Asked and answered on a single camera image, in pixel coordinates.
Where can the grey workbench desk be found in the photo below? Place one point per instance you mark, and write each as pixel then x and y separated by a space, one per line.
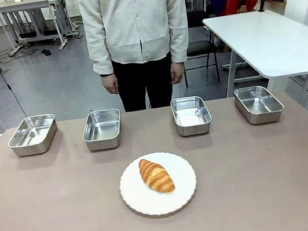
pixel 25 7

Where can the white floor power strip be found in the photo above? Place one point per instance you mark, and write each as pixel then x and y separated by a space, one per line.
pixel 15 51

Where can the person's left hand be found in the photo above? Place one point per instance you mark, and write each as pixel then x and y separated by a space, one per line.
pixel 178 72

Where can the black floor adapter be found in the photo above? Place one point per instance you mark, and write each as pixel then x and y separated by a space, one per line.
pixel 45 52

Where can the steel rectangular container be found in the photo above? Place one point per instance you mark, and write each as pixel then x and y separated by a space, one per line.
pixel 32 136
pixel 258 104
pixel 191 115
pixel 102 129

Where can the person's right hand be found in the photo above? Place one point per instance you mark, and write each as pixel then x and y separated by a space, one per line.
pixel 110 84

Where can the black chair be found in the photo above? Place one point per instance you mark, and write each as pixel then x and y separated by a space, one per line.
pixel 200 46

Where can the golden croissant bread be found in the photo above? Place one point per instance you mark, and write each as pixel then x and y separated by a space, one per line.
pixel 156 176

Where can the large white side table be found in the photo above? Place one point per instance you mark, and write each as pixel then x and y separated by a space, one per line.
pixel 265 39

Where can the person in cream shirt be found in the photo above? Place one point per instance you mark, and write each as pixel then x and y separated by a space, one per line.
pixel 136 21

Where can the white scalloped plate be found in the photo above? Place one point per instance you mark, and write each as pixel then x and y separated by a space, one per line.
pixel 137 194

